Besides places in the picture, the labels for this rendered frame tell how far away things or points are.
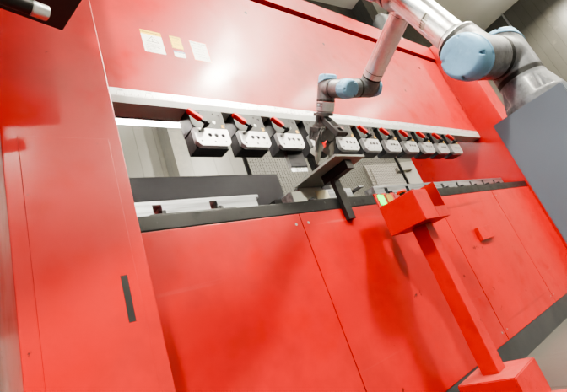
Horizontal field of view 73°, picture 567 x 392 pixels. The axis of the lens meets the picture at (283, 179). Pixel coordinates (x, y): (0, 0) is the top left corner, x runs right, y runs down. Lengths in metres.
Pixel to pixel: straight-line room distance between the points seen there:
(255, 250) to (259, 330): 0.23
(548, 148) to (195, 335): 0.97
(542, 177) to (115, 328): 1.03
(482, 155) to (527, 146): 2.46
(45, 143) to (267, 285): 0.69
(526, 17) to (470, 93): 8.12
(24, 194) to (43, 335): 0.29
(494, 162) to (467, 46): 2.51
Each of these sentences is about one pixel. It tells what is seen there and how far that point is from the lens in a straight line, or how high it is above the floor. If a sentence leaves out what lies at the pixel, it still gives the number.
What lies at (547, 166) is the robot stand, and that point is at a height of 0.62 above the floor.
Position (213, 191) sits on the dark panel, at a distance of 2.05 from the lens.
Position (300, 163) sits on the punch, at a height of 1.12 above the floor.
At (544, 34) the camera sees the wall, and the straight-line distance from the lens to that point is 11.46.
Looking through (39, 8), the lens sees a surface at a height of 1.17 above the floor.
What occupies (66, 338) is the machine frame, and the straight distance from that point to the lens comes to 0.87.
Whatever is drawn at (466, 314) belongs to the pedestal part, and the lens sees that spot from 1.56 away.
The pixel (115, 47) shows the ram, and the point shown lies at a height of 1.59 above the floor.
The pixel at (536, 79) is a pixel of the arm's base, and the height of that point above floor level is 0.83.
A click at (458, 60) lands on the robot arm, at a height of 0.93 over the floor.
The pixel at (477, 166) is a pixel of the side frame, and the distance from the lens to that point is 3.60.
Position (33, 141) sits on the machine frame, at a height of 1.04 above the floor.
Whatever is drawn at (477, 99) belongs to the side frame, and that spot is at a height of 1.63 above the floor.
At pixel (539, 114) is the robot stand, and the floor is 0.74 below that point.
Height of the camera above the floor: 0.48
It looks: 20 degrees up
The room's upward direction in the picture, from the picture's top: 21 degrees counter-clockwise
